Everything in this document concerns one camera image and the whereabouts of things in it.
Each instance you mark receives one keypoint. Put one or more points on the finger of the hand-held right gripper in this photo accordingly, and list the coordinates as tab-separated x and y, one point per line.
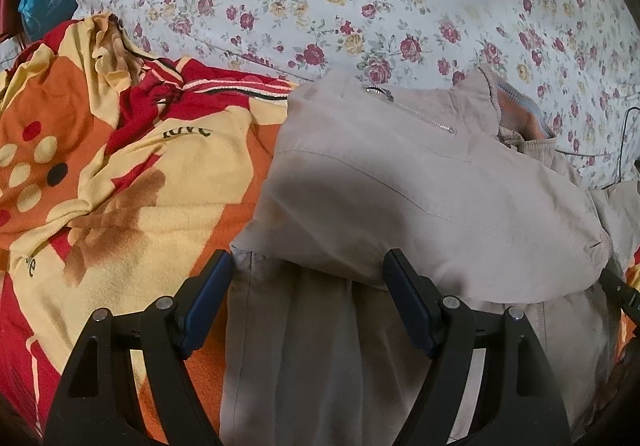
622	293

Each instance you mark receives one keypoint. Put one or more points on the orange red yellow printed blanket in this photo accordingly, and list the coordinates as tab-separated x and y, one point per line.
125	206

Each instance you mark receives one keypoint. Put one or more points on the beige zip jacket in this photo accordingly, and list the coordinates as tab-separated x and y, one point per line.
400	186

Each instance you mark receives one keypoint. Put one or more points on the orange striped knit garment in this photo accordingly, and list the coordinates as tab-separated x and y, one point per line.
525	110

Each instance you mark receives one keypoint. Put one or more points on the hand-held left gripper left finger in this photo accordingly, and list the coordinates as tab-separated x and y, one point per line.
210	296

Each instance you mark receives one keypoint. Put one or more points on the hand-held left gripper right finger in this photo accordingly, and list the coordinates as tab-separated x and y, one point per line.
407	306

